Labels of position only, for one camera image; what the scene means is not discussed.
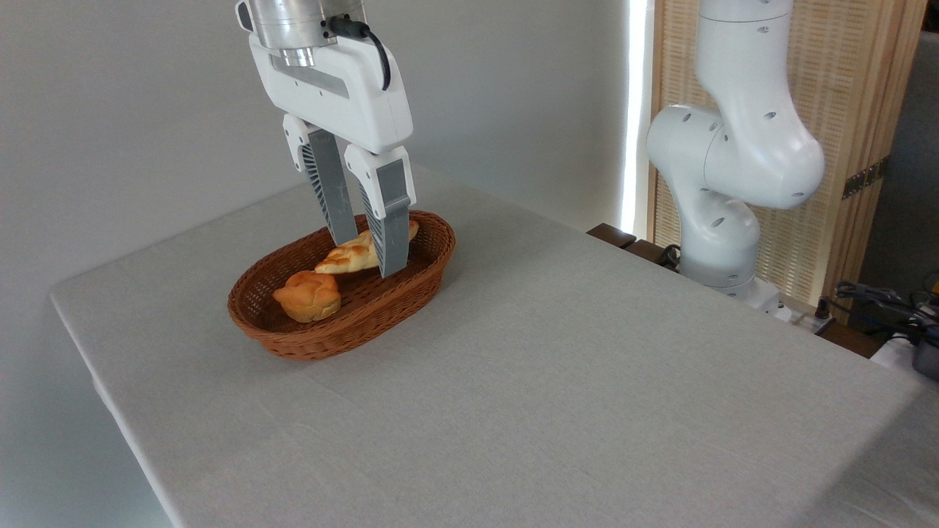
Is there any white power strip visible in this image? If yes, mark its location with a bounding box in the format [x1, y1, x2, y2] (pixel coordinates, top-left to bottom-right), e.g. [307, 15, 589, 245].
[774, 302, 837, 335]

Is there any long braided bread loaf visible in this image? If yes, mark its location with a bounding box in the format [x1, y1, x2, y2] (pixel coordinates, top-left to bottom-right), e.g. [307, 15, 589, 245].
[315, 220, 420, 276]

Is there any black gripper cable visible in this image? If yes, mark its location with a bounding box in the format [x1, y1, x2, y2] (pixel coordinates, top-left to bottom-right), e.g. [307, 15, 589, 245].
[323, 16, 392, 92]

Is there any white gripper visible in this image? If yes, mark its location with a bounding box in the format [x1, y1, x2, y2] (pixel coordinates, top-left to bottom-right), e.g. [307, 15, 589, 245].
[248, 32, 417, 279]

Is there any metal screen hinge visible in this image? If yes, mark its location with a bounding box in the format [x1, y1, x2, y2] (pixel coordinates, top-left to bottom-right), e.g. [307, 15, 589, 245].
[842, 157, 891, 200]

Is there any tangle of black cables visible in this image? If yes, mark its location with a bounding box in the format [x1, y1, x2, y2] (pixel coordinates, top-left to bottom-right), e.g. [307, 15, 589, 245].
[835, 280, 939, 345]

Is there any brown oval wicker basket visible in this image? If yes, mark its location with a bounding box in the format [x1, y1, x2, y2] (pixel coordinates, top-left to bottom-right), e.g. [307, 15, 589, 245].
[227, 210, 456, 362]

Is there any wooden folding screen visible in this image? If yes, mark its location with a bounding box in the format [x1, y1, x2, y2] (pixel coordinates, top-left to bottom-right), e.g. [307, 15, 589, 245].
[649, 0, 929, 323]

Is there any grey tablecloth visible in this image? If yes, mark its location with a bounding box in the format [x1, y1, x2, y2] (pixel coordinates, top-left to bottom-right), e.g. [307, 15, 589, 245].
[50, 154, 939, 528]

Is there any round orange bread bun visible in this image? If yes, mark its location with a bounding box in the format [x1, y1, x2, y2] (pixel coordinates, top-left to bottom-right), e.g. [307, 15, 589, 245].
[273, 270, 342, 323]

